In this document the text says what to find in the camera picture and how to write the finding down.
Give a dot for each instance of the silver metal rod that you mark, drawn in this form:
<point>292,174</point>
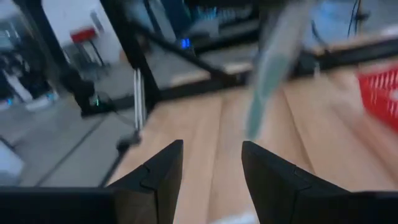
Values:
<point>139,99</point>

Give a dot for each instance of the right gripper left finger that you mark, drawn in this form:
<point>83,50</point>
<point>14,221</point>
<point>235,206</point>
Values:
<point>155,186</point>

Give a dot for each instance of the backlit black keyboard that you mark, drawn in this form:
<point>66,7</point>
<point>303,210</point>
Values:
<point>217,14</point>

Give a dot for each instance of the red plastic basket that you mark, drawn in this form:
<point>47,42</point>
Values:
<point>379,93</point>

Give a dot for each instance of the black glowing computer mouse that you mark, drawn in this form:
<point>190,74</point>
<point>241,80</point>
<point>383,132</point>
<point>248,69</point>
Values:
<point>185,43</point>

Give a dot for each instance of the teal and white toothbrush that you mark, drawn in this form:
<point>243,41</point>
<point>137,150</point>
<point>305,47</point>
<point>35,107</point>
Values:
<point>273,71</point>

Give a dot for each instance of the black aluminium rig frame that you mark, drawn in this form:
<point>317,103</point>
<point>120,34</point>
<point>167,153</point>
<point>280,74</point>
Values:
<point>136,56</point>

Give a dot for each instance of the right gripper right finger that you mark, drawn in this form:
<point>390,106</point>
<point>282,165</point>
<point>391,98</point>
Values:
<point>280,193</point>

